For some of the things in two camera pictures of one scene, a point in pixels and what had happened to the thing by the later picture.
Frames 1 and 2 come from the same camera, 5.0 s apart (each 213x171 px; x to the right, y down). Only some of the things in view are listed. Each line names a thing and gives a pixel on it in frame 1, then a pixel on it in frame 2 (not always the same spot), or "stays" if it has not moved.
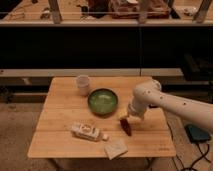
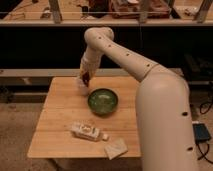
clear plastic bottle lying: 87,130 stays
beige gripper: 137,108 -> 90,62
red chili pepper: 126,126 -> 86,78
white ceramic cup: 83,82 stays
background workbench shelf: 109,13 stays
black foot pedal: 197,134 stays
